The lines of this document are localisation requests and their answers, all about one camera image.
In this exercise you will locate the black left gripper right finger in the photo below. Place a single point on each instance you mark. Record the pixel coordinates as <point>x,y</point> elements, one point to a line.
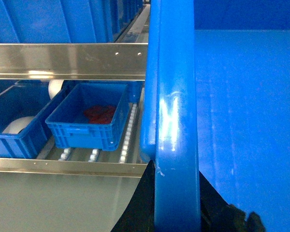
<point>219,216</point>

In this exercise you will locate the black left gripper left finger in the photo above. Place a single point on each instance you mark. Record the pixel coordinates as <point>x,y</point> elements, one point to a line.
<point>139,213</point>

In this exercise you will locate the large blue plastic crate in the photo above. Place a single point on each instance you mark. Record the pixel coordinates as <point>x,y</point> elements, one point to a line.
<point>217,104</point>

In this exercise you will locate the steel roller shelf rack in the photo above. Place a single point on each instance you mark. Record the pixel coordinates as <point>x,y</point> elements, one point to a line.
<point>123,60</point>

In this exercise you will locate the small blue crate red contents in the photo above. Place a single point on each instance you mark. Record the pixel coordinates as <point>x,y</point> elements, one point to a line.
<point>72,128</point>

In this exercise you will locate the red object in crate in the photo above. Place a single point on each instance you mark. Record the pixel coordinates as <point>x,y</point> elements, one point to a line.
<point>98,114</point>

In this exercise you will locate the blue crate with white roll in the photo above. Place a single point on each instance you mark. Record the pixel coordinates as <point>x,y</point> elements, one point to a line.
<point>23,111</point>

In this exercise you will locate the white roll in crate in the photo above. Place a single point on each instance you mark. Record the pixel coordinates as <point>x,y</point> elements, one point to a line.
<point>16,126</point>

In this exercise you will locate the white round object behind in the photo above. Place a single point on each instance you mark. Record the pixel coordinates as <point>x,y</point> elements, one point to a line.
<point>54,87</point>

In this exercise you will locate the row of blue crates above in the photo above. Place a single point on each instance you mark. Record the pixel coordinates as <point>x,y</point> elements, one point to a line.
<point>65,21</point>

